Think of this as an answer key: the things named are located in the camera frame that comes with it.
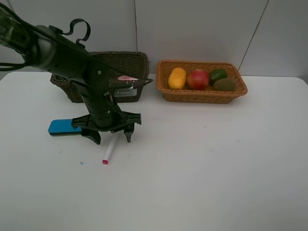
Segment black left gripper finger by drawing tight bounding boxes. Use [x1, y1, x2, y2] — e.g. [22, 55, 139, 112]
[81, 128, 101, 145]
[124, 124, 135, 143]

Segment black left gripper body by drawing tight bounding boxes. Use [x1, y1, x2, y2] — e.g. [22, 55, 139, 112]
[72, 96, 141, 132]

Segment white marker pink caps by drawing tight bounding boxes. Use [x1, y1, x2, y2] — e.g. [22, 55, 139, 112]
[102, 132, 120, 165]

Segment blue whiteboard eraser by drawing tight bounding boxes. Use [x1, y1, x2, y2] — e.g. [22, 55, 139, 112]
[48, 119, 81, 136]

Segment pink bottle white cap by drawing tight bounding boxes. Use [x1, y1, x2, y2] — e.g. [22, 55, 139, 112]
[118, 76, 138, 82]

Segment yellow mango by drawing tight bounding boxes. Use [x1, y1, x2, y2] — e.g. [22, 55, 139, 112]
[168, 67, 186, 90]

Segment red apple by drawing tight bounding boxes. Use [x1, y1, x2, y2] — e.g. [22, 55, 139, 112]
[187, 69, 210, 90]

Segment green avocado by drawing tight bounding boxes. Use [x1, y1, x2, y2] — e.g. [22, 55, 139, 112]
[209, 68, 228, 85]

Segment brown kiwi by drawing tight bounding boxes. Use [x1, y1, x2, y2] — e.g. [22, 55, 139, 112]
[213, 78, 236, 91]

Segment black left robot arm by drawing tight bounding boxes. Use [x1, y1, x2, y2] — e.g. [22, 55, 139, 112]
[0, 4, 141, 144]

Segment dark brown wicker basket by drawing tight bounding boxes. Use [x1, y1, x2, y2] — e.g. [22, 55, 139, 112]
[50, 51, 149, 103]

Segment orange wicker basket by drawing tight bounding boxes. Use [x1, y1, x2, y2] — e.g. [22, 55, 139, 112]
[156, 60, 248, 104]

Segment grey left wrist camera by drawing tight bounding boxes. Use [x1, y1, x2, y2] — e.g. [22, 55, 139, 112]
[109, 81, 137, 98]

